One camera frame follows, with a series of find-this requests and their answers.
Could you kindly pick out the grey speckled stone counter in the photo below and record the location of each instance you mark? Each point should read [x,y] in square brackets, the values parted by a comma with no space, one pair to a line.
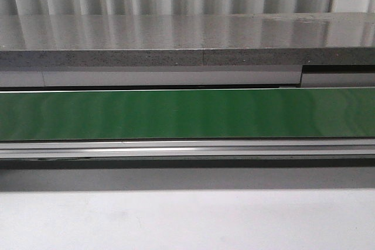
[187,40]

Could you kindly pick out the green conveyor belt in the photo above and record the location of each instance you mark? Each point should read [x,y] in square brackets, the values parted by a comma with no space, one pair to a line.
[171,114]

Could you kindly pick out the aluminium conveyor frame rail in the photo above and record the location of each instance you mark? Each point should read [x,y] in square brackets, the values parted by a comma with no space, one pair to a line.
[189,153]

